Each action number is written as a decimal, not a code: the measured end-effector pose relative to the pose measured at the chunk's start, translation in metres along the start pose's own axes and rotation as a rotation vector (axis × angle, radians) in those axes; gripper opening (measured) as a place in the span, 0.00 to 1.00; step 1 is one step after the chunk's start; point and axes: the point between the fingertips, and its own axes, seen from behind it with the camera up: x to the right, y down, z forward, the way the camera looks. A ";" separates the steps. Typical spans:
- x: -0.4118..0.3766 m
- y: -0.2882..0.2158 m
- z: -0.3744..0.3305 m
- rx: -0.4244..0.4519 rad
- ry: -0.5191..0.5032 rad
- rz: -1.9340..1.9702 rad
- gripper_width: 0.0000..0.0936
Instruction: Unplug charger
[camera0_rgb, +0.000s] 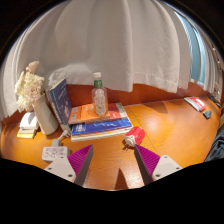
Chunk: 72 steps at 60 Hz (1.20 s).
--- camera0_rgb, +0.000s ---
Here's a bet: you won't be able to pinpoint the white ceramic vase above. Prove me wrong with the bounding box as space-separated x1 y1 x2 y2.
32 93 60 136

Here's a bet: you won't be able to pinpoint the glass window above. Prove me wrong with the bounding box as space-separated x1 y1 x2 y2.
176 13 209 86

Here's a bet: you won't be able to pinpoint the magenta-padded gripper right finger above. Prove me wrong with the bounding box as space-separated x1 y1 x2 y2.
133 144 183 186

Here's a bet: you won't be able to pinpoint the dark bag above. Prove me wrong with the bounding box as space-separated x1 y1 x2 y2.
203 128 224 163

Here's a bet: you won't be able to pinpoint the white flat book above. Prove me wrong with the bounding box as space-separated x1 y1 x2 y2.
19 111 39 130

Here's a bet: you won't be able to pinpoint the white power strip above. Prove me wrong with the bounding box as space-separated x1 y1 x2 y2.
41 145 72 163

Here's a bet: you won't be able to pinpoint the white pleated curtain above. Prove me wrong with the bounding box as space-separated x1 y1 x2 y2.
0 0 193 121

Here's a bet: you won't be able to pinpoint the white and pink flowers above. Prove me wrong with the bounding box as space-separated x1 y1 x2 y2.
14 60 46 113

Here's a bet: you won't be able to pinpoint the blue flat book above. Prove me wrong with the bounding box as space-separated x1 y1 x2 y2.
70 118 134 142

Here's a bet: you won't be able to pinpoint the blue upright book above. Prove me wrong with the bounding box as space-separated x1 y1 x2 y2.
46 78 73 126

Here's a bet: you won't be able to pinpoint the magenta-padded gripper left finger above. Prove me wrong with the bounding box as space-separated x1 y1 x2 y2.
43 144 94 187

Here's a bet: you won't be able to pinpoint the white power strip cable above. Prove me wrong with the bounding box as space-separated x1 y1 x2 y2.
51 129 71 148

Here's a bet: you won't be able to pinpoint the orange flat book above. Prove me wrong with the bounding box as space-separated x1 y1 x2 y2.
67 102 129 126

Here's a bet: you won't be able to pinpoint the small dark flat object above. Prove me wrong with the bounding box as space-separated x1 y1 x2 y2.
202 109 213 120

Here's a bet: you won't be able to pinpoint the clear plastic drink bottle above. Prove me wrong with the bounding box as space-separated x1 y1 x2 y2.
91 71 109 117

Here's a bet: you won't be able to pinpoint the red and white booklet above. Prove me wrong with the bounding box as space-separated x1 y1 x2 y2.
183 96 207 112

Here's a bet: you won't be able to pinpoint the red and white charger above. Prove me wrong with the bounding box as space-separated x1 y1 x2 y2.
123 126 146 148

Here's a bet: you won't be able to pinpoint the yellow-green flat book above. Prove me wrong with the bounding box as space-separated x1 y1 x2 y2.
16 126 38 140

